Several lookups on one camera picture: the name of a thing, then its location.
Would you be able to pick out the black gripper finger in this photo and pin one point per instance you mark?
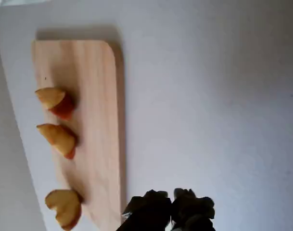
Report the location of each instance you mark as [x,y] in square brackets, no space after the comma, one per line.
[148,211]
[189,209]

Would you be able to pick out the apple slice with red skin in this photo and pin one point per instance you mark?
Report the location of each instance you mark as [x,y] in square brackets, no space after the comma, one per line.
[54,99]
[67,207]
[59,139]

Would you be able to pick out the wooden cutting board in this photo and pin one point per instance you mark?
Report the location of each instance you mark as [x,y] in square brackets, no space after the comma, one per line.
[98,120]

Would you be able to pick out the white ceramic bowl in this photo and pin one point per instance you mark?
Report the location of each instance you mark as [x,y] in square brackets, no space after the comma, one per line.
[2,3]

